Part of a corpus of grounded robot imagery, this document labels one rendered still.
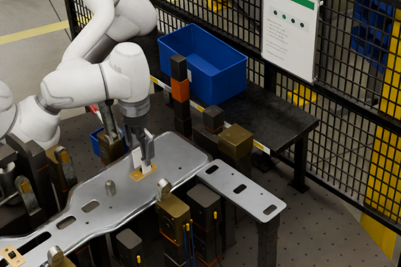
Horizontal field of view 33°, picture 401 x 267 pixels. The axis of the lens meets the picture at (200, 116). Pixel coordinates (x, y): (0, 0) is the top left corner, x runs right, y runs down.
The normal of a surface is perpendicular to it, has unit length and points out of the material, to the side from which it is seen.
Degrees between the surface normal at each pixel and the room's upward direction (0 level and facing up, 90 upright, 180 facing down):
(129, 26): 96
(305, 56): 90
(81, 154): 0
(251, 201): 0
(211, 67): 0
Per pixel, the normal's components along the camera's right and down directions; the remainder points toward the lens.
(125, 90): 0.22, 0.69
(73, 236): -0.04, -0.77
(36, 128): 0.27, 0.47
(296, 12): -0.73, 0.46
